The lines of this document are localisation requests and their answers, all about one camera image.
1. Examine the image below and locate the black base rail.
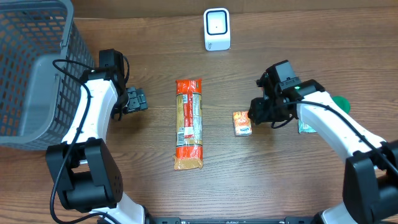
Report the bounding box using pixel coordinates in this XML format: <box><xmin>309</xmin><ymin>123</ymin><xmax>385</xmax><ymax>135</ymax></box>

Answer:
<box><xmin>146</xmin><ymin>217</ymin><xmax>323</xmax><ymax>224</ymax></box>

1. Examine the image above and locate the green lid Knorr jar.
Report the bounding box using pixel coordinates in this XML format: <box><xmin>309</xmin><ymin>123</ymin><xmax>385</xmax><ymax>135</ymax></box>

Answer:
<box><xmin>332</xmin><ymin>96</ymin><xmax>351</xmax><ymax>114</ymax></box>

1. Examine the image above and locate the green wet wipes packet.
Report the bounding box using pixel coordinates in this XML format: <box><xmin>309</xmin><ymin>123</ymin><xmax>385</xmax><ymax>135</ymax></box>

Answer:
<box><xmin>298</xmin><ymin>120</ymin><xmax>316</xmax><ymax>134</ymax></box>

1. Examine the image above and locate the red snack bar packet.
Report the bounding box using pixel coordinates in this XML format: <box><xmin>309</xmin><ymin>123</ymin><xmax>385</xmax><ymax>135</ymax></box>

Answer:
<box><xmin>183</xmin><ymin>93</ymin><xmax>194</xmax><ymax>138</ymax></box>

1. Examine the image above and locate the grey plastic shopping basket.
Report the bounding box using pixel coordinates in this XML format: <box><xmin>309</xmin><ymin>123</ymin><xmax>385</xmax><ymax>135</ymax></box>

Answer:
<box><xmin>1</xmin><ymin>0</ymin><xmax>95</xmax><ymax>151</ymax></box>

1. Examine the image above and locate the orange noodle packet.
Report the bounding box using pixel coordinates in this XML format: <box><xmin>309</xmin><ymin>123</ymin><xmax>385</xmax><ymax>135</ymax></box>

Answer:
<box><xmin>174</xmin><ymin>79</ymin><xmax>203</xmax><ymax>170</ymax></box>

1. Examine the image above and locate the white barcode scanner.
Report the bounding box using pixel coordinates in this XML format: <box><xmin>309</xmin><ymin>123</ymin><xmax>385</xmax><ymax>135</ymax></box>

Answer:
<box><xmin>203</xmin><ymin>7</ymin><xmax>231</xmax><ymax>51</ymax></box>

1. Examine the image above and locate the orange tissue packet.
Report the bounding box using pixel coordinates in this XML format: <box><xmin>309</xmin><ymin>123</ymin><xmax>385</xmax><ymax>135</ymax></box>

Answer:
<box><xmin>233</xmin><ymin>111</ymin><xmax>252</xmax><ymax>136</ymax></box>

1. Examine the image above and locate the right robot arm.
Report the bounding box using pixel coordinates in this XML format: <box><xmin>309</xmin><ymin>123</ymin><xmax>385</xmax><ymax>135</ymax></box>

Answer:
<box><xmin>248</xmin><ymin>60</ymin><xmax>397</xmax><ymax>223</ymax></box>

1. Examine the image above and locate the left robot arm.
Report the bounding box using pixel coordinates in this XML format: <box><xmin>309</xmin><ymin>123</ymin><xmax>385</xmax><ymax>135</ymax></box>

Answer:
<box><xmin>45</xmin><ymin>49</ymin><xmax>155</xmax><ymax>224</ymax></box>

